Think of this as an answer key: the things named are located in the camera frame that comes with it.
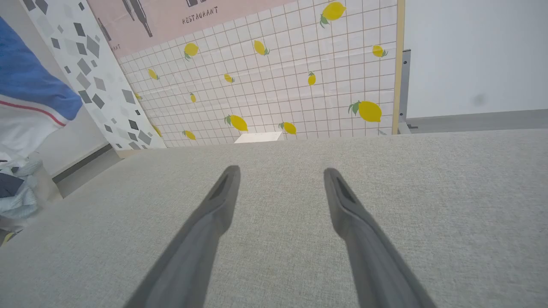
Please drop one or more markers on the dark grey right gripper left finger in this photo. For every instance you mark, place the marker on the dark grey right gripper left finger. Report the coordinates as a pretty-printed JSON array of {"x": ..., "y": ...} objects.
[{"x": 192, "y": 248}]

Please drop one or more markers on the white box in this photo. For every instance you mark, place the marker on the white box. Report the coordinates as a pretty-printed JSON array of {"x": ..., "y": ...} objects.
[{"x": 259, "y": 137}]

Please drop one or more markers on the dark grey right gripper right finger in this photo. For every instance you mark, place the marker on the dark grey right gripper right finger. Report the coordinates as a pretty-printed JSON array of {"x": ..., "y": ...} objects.
[{"x": 368, "y": 256}]

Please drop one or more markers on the light blue clothing pile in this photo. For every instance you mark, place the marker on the light blue clothing pile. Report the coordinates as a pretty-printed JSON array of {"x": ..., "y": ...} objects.
[{"x": 25, "y": 201}]

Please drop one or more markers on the blue white basketball jersey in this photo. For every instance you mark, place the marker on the blue white basketball jersey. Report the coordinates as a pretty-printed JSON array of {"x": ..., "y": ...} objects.
[{"x": 30, "y": 85}]

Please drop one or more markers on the pink restaurant poster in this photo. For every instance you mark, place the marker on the pink restaurant poster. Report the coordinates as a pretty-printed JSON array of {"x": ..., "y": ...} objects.
[{"x": 171, "y": 25}]

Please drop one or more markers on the grey metal panel stand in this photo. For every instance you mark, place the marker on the grey metal panel stand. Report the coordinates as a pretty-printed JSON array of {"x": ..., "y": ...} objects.
[{"x": 405, "y": 85}]

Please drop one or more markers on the lemon print tile backdrop panel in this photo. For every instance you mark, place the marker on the lemon print tile backdrop panel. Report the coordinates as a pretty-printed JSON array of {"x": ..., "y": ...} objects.
[{"x": 278, "y": 85}]

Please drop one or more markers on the white grey terrazzo print panel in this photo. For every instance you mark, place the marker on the white grey terrazzo print panel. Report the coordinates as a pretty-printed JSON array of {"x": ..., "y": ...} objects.
[{"x": 85, "y": 55}]

